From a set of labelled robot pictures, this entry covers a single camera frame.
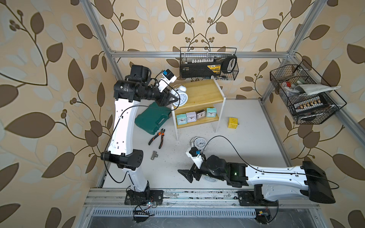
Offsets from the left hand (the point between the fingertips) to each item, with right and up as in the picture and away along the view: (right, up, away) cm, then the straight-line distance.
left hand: (174, 94), depth 65 cm
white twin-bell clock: (+14, -28, +27) cm, 42 cm away
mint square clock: (+21, -8, +21) cm, 31 cm away
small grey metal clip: (-15, -35, +24) cm, 45 cm away
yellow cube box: (+38, -16, +34) cm, 53 cm away
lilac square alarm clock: (+8, -11, +19) cm, 24 cm away
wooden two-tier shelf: (+16, -3, +9) cm, 18 cm away
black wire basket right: (+65, +12, +20) cm, 69 cm away
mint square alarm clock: (+2, -12, +18) cm, 22 cm away
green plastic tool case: (-19, -12, +36) cm, 43 cm away
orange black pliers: (-12, -21, +36) cm, 44 cm away
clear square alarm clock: (+14, -10, +21) cm, 27 cm away
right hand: (+4, -32, +3) cm, 33 cm away
